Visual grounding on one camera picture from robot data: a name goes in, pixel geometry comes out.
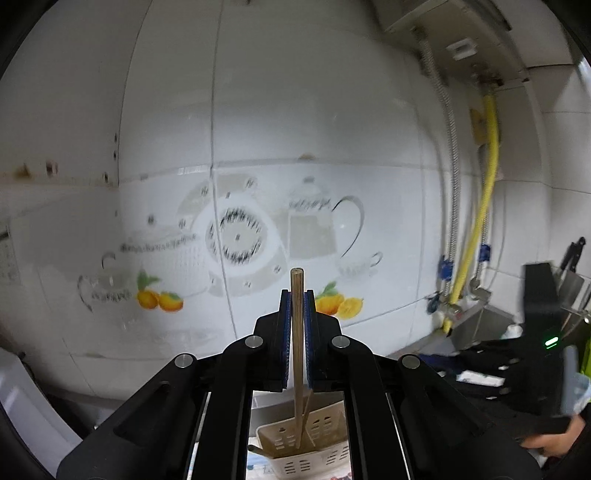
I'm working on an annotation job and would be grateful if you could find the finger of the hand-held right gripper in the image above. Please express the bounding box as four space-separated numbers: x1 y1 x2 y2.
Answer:
417 351 465 377

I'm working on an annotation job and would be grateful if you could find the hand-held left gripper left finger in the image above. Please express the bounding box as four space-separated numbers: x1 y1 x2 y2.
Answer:
56 289 291 480

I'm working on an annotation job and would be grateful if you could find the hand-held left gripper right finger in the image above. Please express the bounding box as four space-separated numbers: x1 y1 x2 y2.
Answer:
305 289 542 480

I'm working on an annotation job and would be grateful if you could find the wooden chopstick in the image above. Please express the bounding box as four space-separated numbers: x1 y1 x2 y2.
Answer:
299 390 320 449
289 268 315 450

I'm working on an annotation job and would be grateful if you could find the cream plastic cutlery basket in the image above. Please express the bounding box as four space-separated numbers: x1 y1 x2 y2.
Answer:
255 401 355 480

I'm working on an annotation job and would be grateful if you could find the person's right hand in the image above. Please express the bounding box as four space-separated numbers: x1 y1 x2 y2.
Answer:
521 418 588 459

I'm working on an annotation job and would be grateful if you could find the steel counter backsplash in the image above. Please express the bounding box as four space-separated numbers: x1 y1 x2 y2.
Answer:
388 288 525 358

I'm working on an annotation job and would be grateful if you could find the knife rack with knives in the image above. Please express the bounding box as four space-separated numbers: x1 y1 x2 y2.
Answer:
556 271 591 324

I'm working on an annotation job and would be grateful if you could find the gas water heater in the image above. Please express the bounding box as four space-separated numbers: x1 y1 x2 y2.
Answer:
373 0 536 86

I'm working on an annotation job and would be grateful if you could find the blue-handled water valve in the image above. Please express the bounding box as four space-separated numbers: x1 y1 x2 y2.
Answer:
426 292 455 324

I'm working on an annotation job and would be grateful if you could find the black-handled kitchen knife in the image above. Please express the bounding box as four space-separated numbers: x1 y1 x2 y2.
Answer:
560 236 587 280

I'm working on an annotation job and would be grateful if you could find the short braided metal hose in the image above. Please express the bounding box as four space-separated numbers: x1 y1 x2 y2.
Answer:
471 185 490 296

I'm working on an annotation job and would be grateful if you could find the yellow gas hose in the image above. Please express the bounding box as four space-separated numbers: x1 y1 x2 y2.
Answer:
442 92 500 335

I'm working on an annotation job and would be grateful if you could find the long braided metal hose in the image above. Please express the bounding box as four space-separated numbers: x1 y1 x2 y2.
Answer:
413 27 462 303

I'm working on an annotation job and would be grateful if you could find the white wall hook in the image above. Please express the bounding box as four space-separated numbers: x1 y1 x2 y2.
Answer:
445 39 478 60

